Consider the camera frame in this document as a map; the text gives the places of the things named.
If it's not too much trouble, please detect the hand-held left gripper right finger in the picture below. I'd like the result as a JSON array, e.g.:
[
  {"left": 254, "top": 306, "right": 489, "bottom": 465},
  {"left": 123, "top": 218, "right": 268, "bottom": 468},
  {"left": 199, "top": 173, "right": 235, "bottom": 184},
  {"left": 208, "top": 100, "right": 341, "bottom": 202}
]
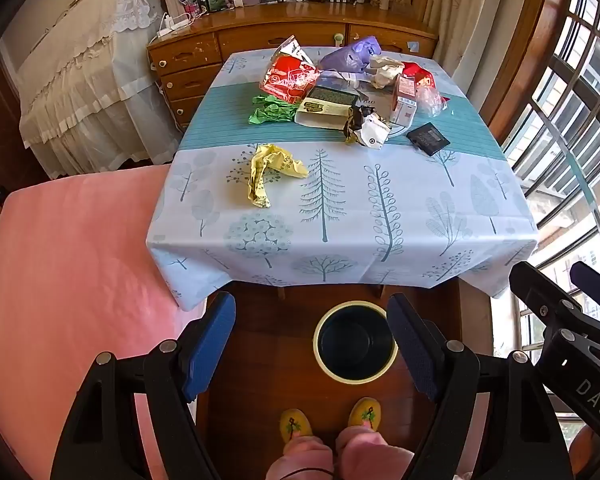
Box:
[{"left": 387, "top": 294, "right": 576, "bottom": 480}]

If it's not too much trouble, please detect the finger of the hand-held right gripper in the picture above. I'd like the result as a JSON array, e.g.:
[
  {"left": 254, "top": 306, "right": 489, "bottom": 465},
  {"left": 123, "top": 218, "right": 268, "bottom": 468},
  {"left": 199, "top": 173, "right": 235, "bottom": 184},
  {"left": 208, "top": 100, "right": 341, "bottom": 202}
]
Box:
[
  {"left": 569, "top": 261, "right": 600, "bottom": 321},
  {"left": 509, "top": 261, "right": 599, "bottom": 342}
]

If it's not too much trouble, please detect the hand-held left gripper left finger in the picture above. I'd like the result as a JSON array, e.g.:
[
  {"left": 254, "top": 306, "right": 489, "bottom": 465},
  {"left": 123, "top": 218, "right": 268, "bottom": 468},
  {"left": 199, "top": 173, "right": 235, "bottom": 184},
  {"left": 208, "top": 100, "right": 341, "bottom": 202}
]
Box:
[{"left": 50, "top": 291, "right": 237, "bottom": 480}]

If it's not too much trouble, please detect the dark bin with cream rim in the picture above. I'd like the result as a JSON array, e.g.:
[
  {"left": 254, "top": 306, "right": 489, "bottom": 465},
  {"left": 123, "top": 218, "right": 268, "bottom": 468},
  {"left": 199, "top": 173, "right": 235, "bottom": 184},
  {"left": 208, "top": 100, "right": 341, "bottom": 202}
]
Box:
[{"left": 313, "top": 300, "right": 399, "bottom": 385}]

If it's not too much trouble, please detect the black packet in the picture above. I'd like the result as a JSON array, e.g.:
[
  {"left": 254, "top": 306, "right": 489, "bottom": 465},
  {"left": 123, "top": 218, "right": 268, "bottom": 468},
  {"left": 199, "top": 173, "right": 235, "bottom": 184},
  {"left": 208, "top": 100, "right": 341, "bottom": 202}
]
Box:
[{"left": 406, "top": 122, "right": 452, "bottom": 157}]

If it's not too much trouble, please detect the yellow wrapper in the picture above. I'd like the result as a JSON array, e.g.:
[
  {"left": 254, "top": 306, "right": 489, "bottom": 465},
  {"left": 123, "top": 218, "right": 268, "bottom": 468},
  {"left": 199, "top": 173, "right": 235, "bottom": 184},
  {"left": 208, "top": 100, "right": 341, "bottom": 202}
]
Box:
[{"left": 248, "top": 143, "right": 311, "bottom": 209}]

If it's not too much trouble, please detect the white wrapper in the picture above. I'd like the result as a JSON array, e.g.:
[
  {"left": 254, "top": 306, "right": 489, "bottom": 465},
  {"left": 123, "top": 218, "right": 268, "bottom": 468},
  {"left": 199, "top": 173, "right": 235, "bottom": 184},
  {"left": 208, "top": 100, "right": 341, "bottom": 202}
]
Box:
[{"left": 359, "top": 112, "right": 391, "bottom": 148}]

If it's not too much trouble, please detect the clear plastic bag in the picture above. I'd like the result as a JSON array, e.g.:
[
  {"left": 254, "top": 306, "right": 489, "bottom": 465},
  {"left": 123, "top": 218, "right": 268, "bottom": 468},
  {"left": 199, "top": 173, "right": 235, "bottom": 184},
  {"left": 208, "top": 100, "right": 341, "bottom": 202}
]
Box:
[{"left": 415, "top": 85, "right": 451, "bottom": 117}]

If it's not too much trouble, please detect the gold brown foil wrapper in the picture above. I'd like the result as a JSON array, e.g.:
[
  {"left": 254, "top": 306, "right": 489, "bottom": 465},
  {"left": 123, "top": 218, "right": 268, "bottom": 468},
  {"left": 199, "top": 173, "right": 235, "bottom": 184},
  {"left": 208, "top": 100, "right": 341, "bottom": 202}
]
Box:
[{"left": 341, "top": 105, "right": 367, "bottom": 145}]

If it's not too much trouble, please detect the pink and white carton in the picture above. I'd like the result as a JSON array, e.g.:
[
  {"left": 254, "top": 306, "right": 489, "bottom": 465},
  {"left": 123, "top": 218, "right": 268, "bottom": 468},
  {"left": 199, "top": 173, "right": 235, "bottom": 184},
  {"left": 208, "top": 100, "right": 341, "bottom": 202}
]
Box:
[{"left": 390, "top": 74, "right": 419, "bottom": 126}]

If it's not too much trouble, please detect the green wrapper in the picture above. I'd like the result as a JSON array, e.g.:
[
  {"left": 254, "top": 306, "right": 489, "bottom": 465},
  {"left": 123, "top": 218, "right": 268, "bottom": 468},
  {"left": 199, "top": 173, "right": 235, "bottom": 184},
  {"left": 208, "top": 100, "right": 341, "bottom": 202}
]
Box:
[{"left": 248, "top": 95, "right": 301, "bottom": 125}]

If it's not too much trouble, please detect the red paper packet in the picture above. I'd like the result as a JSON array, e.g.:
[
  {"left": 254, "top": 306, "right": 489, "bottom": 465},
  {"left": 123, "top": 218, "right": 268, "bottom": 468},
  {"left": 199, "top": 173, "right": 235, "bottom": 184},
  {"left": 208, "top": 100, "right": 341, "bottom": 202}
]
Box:
[{"left": 400, "top": 61, "right": 438, "bottom": 88}]

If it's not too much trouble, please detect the green and cream cardboard box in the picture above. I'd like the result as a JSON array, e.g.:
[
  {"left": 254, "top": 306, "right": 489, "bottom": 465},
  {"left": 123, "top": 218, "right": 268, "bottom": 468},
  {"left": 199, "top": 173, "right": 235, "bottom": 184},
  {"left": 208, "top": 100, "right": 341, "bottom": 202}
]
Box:
[{"left": 294, "top": 85, "right": 363, "bottom": 132}]

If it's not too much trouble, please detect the cream paper bag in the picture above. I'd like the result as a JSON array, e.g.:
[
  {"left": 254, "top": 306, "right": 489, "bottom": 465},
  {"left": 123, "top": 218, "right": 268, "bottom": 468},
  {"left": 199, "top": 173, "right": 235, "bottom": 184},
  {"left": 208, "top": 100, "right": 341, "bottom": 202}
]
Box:
[{"left": 369, "top": 56, "right": 405, "bottom": 90}]

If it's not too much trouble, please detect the red snack bag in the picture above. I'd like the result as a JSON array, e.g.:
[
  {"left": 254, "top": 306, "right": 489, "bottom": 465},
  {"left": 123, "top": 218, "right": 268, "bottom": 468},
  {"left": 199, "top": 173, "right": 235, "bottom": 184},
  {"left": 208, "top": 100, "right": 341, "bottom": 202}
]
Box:
[{"left": 259, "top": 35, "right": 321, "bottom": 106}]

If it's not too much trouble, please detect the purple plastic bag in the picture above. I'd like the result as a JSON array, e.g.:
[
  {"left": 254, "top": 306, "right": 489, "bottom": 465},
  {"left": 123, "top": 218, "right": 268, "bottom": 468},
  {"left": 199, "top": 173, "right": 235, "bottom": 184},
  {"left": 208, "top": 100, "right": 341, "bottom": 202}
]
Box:
[{"left": 320, "top": 35, "right": 385, "bottom": 73}]

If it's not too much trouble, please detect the yellow embroidered slipper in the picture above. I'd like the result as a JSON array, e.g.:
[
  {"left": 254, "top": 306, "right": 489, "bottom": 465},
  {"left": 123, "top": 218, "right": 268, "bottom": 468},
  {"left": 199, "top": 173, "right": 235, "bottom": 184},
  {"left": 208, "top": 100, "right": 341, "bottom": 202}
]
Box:
[
  {"left": 279, "top": 408, "right": 313, "bottom": 445},
  {"left": 348, "top": 397, "right": 381, "bottom": 432}
]

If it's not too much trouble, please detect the tree print tablecloth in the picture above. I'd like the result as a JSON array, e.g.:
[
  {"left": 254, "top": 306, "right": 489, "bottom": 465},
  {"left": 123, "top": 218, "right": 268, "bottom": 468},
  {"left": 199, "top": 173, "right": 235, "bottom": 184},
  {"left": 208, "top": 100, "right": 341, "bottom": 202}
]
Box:
[{"left": 146, "top": 49, "right": 539, "bottom": 312}]

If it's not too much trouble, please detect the person's left leg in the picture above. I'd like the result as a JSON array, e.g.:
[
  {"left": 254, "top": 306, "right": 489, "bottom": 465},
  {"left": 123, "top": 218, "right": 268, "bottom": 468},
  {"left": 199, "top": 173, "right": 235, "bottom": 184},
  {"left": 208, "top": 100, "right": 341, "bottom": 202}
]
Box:
[{"left": 267, "top": 435, "right": 338, "bottom": 480}]

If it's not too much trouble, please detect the pink bench cushion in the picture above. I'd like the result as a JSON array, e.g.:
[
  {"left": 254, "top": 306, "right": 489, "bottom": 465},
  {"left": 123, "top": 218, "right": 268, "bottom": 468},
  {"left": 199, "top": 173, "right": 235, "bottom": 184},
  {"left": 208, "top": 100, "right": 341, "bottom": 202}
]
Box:
[{"left": 0, "top": 165, "right": 211, "bottom": 480}]

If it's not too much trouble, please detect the window with metal bars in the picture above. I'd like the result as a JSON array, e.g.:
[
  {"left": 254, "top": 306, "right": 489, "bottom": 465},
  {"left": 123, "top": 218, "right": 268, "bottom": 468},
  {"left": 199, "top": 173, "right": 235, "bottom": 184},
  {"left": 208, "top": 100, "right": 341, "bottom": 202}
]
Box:
[{"left": 500, "top": 0, "right": 600, "bottom": 441}]

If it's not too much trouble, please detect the lace-covered furniture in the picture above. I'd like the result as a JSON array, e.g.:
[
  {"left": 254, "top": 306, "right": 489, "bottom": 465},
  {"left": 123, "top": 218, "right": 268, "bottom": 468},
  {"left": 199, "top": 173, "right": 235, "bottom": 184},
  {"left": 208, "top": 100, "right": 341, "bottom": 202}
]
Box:
[{"left": 17, "top": 0, "right": 183, "bottom": 178}]

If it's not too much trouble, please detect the cream curtain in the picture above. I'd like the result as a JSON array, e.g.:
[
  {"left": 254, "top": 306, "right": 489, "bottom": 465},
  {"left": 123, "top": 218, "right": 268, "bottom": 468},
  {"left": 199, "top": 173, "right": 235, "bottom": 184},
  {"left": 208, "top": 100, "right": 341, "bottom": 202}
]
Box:
[{"left": 426, "top": 0, "right": 510, "bottom": 77}]

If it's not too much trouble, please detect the wooden dresser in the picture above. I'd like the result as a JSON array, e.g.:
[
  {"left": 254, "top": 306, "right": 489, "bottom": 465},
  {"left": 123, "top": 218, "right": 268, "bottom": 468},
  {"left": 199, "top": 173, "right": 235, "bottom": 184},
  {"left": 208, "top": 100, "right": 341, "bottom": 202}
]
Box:
[{"left": 147, "top": 0, "right": 441, "bottom": 133}]

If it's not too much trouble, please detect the white power strip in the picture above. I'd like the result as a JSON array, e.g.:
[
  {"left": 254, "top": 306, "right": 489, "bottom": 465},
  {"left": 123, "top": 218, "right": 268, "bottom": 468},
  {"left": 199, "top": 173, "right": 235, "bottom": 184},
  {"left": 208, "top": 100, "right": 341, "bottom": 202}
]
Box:
[{"left": 156, "top": 14, "right": 193, "bottom": 39}]

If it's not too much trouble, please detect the wooden window frame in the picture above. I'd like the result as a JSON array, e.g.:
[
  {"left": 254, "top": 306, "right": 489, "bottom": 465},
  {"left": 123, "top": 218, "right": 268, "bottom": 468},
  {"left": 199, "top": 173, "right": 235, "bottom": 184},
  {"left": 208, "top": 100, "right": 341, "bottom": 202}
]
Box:
[{"left": 480, "top": 0, "right": 578, "bottom": 143}]

